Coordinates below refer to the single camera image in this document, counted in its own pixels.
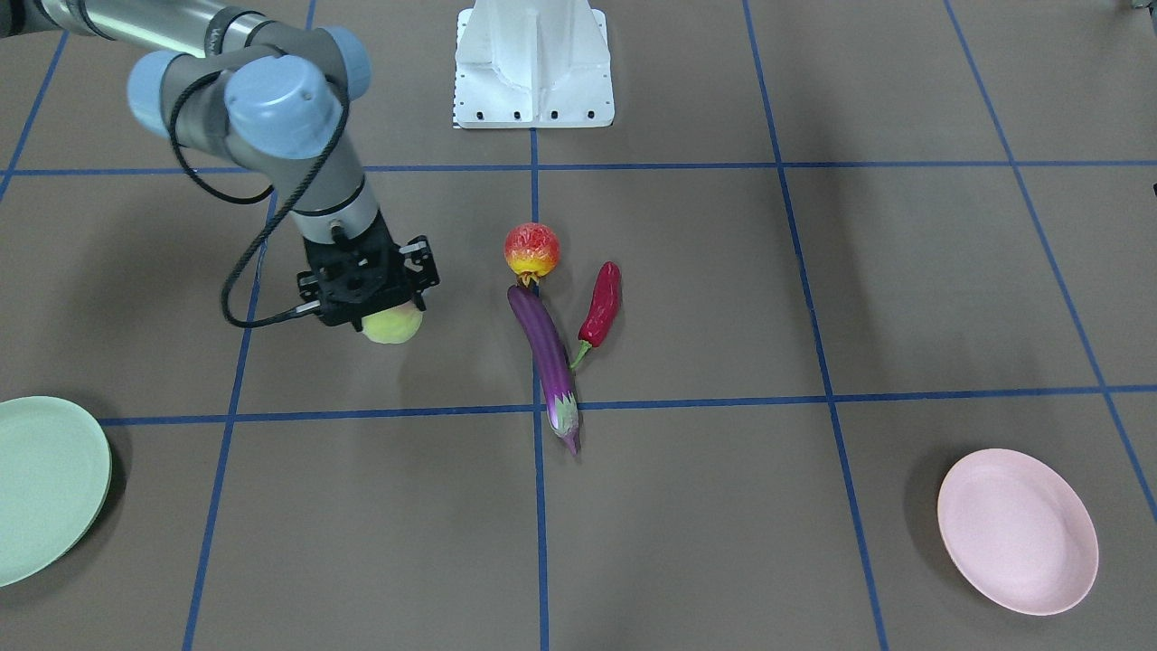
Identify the pink plate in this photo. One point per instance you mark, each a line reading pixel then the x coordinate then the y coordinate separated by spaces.
pixel 1017 532

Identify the red-yellow pomegranate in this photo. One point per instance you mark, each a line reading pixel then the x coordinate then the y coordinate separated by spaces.
pixel 531 251

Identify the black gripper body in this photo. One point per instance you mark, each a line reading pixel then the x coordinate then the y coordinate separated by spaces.
pixel 422 264

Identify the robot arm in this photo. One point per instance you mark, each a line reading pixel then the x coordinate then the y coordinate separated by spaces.
pixel 230 82

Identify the yellow-pink peach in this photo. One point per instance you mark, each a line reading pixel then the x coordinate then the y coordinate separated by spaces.
pixel 394 325

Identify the red chili pepper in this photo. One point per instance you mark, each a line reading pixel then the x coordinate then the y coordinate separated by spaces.
pixel 604 307

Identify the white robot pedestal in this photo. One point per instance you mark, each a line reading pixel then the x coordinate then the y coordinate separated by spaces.
pixel 532 64

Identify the purple eggplant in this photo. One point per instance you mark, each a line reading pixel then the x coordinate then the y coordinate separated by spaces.
pixel 549 357

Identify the brown paper table cover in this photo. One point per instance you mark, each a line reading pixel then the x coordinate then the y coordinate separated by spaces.
pixel 840 338

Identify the green plate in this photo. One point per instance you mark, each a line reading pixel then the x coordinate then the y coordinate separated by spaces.
pixel 56 468

